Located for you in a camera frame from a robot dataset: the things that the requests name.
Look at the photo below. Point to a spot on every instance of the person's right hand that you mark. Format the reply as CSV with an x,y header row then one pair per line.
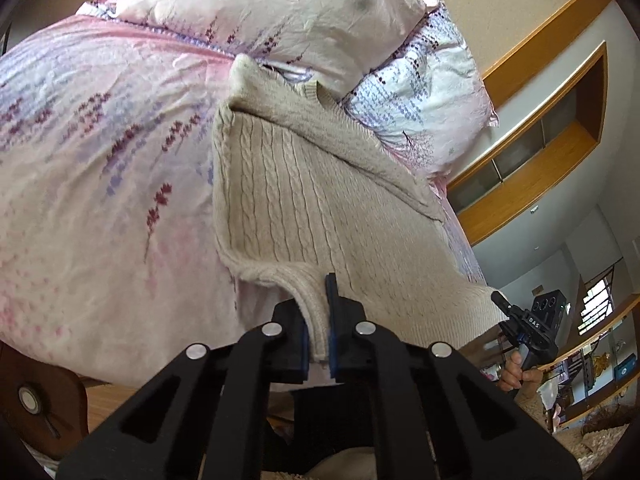
x,y
514,378

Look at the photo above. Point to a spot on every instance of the brown wooden chair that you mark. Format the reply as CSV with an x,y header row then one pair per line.
x,y
44,416

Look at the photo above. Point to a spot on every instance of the pink floral bed sheet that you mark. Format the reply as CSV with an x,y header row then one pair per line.
x,y
109,263

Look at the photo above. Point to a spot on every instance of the window with bars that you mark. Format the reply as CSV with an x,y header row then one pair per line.
x,y
598,302

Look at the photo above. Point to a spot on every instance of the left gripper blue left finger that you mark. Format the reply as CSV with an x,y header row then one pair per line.
x,y
292,355

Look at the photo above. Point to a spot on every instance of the pale pink floral pillow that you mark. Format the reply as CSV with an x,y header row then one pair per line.
x,y
335,42

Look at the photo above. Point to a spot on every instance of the wooden wall shelf unit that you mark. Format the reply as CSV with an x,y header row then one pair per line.
x,y
589,403

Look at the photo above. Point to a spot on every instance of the wooden headboard shelf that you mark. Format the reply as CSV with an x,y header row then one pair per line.
x,y
521,187

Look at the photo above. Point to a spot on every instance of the beige cable knit sweater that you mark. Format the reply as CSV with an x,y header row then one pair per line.
x,y
301,191

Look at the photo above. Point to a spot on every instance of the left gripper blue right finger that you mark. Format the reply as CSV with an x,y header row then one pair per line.
x,y
346,356

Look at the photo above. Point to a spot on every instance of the beige sleeve right forearm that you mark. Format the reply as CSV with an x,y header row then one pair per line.
x,y
531,403

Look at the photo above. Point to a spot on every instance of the white blue floral pillow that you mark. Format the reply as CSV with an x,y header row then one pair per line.
x,y
427,103

